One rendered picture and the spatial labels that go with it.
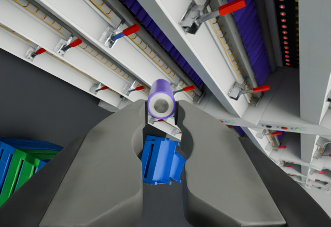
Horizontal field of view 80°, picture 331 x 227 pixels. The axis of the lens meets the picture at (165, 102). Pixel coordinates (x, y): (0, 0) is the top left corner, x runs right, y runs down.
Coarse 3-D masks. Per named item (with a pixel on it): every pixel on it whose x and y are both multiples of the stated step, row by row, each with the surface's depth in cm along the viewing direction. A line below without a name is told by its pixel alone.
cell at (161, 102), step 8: (160, 80) 17; (152, 88) 15; (160, 88) 13; (168, 88) 14; (152, 96) 12; (160, 96) 12; (168, 96) 12; (152, 104) 12; (160, 104) 12; (168, 104) 12; (152, 112) 12; (160, 112) 12; (168, 112) 12
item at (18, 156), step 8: (16, 152) 57; (24, 152) 54; (32, 152) 56; (40, 152) 58; (48, 152) 61; (56, 152) 64; (16, 160) 55; (24, 160) 53; (16, 168) 54; (8, 176) 56; (16, 176) 54; (8, 184) 54; (8, 192) 53; (0, 200) 55
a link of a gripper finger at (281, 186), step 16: (256, 160) 8; (272, 176) 7; (288, 176) 7; (272, 192) 6; (288, 192) 6; (304, 192) 6; (288, 208) 6; (304, 208) 6; (320, 208) 6; (288, 224) 6; (304, 224) 6; (320, 224) 6
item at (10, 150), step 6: (6, 144) 62; (12, 144) 63; (18, 144) 65; (6, 150) 61; (12, 150) 58; (54, 150) 69; (60, 150) 71; (6, 156) 60; (0, 162) 61; (6, 162) 58; (0, 168) 60; (6, 168) 58; (0, 174) 59; (6, 174) 63; (0, 180) 58; (0, 186) 57; (0, 192) 62
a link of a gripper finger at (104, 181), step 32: (96, 128) 9; (128, 128) 9; (96, 160) 7; (128, 160) 7; (64, 192) 6; (96, 192) 6; (128, 192) 6; (64, 224) 5; (96, 224) 6; (128, 224) 7
